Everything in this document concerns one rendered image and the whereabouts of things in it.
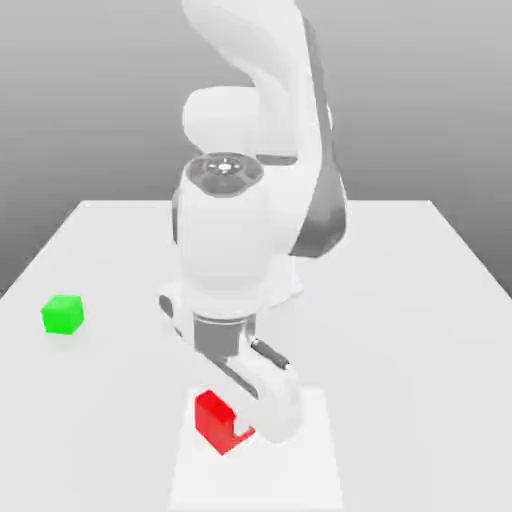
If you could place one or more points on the small red cube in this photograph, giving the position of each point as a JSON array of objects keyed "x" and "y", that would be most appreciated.
[{"x": 212, "y": 420}]

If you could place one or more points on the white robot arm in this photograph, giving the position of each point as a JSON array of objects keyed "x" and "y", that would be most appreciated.
[{"x": 224, "y": 248}]

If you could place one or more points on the small green cube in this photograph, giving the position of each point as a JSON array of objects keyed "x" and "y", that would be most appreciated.
[{"x": 62, "y": 316}]

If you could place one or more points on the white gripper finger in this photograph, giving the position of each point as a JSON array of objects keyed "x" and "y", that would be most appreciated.
[{"x": 241, "y": 425}]

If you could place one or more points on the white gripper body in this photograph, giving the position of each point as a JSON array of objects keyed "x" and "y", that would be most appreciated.
[{"x": 276, "y": 396}]

